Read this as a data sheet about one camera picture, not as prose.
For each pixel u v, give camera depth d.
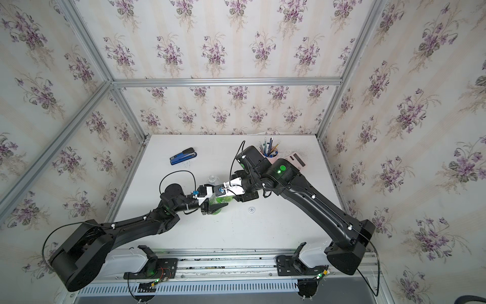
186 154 1.07
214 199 0.71
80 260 0.41
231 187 0.54
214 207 0.67
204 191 0.61
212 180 0.80
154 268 0.68
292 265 0.66
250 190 0.57
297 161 1.05
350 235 0.39
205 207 0.67
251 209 0.88
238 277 0.73
